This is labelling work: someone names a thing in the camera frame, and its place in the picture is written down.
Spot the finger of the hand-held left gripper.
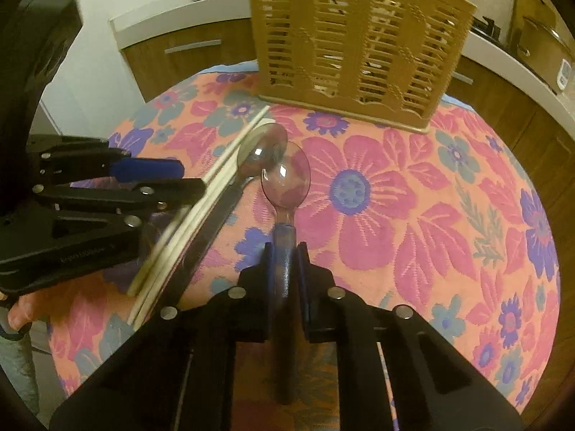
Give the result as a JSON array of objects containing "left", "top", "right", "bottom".
[
  {"left": 0, "top": 179, "right": 207, "bottom": 295},
  {"left": 28, "top": 137, "right": 185, "bottom": 185}
]

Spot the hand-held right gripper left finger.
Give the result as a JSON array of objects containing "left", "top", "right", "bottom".
[{"left": 49, "top": 242, "right": 275, "bottom": 431}]

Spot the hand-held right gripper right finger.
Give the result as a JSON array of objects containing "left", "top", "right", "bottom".
[{"left": 299, "top": 242, "right": 524, "bottom": 431}]

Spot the bundle of pale chopsticks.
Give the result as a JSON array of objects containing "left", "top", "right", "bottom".
[{"left": 127, "top": 104, "right": 271, "bottom": 326}]

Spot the clear plastic spoon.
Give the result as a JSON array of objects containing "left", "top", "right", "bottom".
[
  {"left": 159, "top": 122, "right": 288, "bottom": 312},
  {"left": 261, "top": 141, "right": 312, "bottom": 407}
]

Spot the yellow slatted plastic utensil basket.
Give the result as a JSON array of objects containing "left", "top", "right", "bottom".
[{"left": 243, "top": 0, "right": 478, "bottom": 134}]

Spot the person's left hand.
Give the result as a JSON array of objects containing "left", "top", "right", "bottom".
[{"left": 8, "top": 291, "right": 52, "bottom": 330}]

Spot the floral orange tablecloth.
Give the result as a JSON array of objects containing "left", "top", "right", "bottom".
[{"left": 47, "top": 65, "right": 562, "bottom": 431}]

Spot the grey cloth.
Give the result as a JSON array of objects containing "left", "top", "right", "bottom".
[{"left": 0, "top": 332, "right": 41, "bottom": 416}]

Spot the black glass gas stove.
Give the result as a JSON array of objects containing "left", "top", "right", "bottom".
[{"left": 469, "top": 15, "right": 510, "bottom": 48}]

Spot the beige rice cooker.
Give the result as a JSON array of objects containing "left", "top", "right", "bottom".
[{"left": 516, "top": 14, "right": 575, "bottom": 95}]

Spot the silver drawer handle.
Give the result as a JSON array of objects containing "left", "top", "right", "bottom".
[{"left": 164, "top": 40, "right": 222, "bottom": 56}]

